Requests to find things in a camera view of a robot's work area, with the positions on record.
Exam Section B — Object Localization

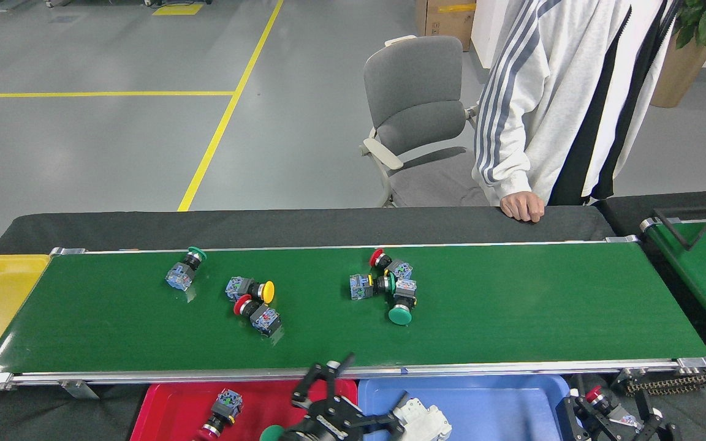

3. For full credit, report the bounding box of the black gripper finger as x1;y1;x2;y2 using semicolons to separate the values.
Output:
292;352;357;410
629;387;677;441
344;392;409;439
556;383;611;441

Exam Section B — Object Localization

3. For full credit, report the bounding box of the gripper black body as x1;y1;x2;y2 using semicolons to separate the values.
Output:
279;401;360;441

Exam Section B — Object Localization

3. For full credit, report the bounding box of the white circuit breaker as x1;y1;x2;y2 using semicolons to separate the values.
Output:
393;397;452;441

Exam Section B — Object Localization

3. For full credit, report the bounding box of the green switch with yellow ring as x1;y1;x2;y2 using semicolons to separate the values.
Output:
350;273;397;301

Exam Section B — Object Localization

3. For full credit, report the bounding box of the yellow push button switch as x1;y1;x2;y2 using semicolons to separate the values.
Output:
226;277;276;305

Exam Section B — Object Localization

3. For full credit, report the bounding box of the blue plastic tray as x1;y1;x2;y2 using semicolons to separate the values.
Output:
358;375;574;441

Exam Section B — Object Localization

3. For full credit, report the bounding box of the long green conveyor belt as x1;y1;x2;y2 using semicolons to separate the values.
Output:
0;235;706;393

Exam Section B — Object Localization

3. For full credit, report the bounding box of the red plastic tray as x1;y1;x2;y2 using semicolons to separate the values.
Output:
131;380;359;441

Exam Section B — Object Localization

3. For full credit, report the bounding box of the person's right hand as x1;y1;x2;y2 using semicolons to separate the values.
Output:
499;191;545;224

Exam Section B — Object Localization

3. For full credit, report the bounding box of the grey office chair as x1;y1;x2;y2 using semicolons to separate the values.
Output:
359;35;495;208

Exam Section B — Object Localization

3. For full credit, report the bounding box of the person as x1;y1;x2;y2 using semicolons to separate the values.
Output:
474;0;681;208

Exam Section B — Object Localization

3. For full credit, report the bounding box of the gold plant pot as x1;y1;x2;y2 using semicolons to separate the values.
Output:
650;31;706;109

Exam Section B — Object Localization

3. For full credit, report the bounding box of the brown cardboard box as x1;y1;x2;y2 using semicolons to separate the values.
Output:
416;0;476;53

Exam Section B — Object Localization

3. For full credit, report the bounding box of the black conveyor drive chain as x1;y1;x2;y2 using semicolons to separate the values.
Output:
623;371;706;396

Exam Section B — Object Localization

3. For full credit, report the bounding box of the green mushroom push button switch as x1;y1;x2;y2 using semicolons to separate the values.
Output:
388;279;419;326

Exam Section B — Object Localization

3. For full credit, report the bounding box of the black bent tube frame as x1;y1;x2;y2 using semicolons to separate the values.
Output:
652;199;706;251

